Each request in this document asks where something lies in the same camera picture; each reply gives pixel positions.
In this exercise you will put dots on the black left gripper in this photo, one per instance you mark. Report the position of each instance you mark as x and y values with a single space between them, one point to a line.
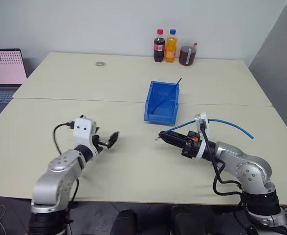
97 144

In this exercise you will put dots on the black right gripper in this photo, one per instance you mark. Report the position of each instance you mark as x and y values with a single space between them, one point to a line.
191 145

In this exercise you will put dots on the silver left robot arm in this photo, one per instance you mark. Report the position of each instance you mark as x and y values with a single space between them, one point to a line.
60 171

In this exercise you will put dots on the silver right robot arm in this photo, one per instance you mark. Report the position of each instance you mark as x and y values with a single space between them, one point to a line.
248 171

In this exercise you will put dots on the blue plastic bin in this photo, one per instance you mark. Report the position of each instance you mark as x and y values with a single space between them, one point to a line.
161 102

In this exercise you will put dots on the dark rounded shape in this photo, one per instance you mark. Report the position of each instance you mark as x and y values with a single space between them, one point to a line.
182 221
123 222

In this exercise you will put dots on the jar of brown liquid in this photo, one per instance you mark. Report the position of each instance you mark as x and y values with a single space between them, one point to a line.
187 55

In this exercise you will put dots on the orange soda bottle blue cap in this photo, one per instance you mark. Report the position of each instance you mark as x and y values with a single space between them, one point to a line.
170 47

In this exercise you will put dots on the cola bottle red cap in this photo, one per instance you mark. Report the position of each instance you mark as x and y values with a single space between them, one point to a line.
159 47

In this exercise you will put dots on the open laptop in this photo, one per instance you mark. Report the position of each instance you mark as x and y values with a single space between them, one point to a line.
1 73

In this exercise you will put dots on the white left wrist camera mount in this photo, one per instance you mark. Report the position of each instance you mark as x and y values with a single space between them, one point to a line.
83 131

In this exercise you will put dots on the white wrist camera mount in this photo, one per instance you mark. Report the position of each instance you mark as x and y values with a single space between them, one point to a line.
203 124
83 131

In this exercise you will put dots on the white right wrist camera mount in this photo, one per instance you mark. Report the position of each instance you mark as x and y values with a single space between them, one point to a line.
203 124

